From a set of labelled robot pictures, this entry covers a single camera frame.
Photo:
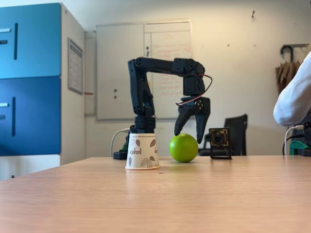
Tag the framed notice sheet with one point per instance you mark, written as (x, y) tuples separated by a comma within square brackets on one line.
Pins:
[(75, 65)]

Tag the narrow whiteboard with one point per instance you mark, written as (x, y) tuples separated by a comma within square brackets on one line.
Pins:
[(90, 63)]

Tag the black office chair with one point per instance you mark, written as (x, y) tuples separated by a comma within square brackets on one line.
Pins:
[(236, 131)]

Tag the blue cabinet door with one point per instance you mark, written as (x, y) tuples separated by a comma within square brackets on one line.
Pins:
[(36, 41), (36, 116)]

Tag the green ball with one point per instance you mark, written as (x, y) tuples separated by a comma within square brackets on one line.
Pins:
[(183, 148)]

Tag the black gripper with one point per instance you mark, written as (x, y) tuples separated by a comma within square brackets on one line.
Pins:
[(191, 108)]

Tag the person's white sleeved arm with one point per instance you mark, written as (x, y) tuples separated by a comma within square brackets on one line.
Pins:
[(296, 97)]

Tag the green table clamp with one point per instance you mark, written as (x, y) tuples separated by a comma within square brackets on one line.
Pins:
[(125, 146), (296, 146)]

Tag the small camera module on stand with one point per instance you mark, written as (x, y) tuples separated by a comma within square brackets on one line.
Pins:
[(219, 139)]

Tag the large whiteboard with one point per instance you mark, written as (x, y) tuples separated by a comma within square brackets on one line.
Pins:
[(114, 60)]

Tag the brown folded umbrella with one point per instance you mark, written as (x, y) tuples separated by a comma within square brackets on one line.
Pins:
[(283, 75)]

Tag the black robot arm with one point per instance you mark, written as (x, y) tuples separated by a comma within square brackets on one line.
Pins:
[(141, 85)]

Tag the wall coat rack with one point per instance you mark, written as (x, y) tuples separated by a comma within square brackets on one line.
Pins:
[(297, 45)]

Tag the grey locker cabinet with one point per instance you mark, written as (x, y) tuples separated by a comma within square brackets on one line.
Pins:
[(73, 121)]

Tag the leaf print paper cup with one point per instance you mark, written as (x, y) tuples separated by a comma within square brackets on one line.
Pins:
[(142, 153)]

